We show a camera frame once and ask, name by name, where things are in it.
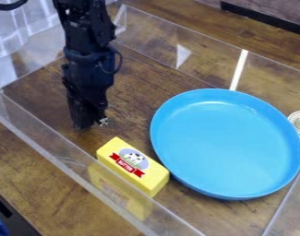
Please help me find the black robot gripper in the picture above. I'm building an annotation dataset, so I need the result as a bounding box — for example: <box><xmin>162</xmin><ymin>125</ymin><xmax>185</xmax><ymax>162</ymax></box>
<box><xmin>62</xmin><ymin>47</ymin><xmax>118</xmax><ymax>130</ymax></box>

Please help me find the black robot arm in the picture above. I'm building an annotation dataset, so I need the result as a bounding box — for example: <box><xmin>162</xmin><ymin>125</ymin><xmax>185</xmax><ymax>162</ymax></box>
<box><xmin>52</xmin><ymin>0</ymin><xmax>119</xmax><ymax>130</ymax></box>

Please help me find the blue round tray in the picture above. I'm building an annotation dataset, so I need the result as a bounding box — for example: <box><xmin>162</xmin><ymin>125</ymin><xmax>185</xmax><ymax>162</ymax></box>
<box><xmin>150</xmin><ymin>88</ymin><xmax>300</xmax><ymax>200</ymax></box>

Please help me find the yellow toy butter block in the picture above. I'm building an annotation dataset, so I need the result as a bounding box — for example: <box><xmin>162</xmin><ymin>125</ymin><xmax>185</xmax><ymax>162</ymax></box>
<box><xmin>96</xmin><ymin>136</ymin><xmax>169</xmax><ymax>197</ymax></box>

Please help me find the clear acrylic enclosure wall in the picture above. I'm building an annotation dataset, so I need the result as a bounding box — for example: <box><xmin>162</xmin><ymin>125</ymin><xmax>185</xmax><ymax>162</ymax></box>
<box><xmin>0</xmin><ymin>0</ymin><xmax>300</xmax><ymax>236</ymax></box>

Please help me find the clear acrylic triangular bracket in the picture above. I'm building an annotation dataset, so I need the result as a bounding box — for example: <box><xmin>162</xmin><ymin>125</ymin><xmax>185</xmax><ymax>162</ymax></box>
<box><xmin>114</xmin><ymin>5</ymin><xmax>126</xmax><ymax>35</ymax></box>

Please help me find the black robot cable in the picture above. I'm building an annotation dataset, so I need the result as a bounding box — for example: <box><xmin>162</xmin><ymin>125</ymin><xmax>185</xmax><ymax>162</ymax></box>
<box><xmin>0</xmin><ymin>0</ymin><xmax>28</xmax><ymax>12</ymax></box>

